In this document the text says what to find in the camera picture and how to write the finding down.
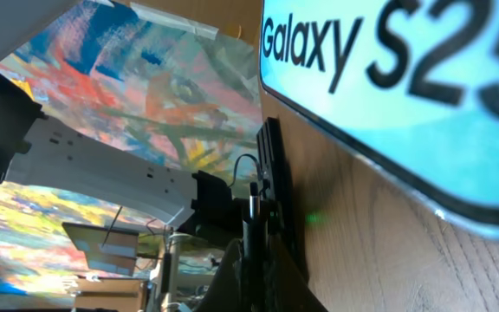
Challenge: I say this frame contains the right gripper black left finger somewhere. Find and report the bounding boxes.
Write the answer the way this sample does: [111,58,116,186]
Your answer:
[194,239,250,312]

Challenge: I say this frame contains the colourful painted backdrop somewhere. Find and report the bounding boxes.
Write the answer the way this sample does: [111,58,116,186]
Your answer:
[0,1,262,309]

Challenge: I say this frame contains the black charging cable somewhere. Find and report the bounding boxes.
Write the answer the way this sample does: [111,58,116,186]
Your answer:
[227,153,263,226]

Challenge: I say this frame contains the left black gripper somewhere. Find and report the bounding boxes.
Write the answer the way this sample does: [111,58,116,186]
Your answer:
[249,117,301,269]

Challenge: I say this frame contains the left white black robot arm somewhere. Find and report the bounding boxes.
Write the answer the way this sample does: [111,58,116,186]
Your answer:
[0,74,242,244]

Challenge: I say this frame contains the blue screen Galaxy smartphone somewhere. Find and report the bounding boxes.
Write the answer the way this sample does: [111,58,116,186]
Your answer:
[258,0,499,240]

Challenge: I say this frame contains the cardboard boxes in background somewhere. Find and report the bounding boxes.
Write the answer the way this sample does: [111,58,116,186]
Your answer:
[62,222,147,311]

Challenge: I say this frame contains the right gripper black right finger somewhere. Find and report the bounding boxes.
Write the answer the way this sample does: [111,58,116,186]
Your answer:
[264,235,327,312]

